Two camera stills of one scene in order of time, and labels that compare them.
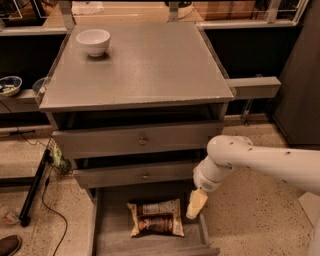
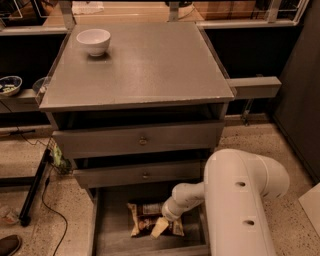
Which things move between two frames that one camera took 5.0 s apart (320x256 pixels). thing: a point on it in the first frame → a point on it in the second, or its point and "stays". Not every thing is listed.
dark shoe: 10,244 stays
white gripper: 204,180 → 170,211
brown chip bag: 156,217 stays
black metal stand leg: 25,215 stays
